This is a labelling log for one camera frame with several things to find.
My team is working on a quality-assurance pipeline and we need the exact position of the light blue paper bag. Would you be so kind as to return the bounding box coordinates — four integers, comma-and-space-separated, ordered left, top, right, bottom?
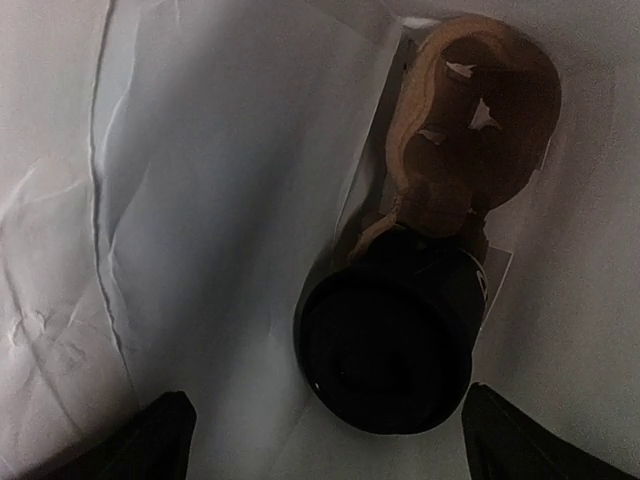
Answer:
1, 1, 639, 479

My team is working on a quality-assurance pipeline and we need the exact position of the black and white paper cup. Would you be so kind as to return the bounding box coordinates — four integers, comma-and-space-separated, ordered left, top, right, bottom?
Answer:
352, 227, 488, 351

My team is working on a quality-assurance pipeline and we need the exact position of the brown cardboard cup carrier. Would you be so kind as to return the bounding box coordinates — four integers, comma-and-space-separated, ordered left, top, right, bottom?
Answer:
348, 15, 562, 262

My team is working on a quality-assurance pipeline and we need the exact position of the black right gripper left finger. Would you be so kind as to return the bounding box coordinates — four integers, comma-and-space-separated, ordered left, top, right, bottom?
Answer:
45, 391, 197, 480

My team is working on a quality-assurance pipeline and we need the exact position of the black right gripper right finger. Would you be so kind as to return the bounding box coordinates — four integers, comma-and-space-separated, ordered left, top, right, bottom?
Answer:
462, 383, 632, 480

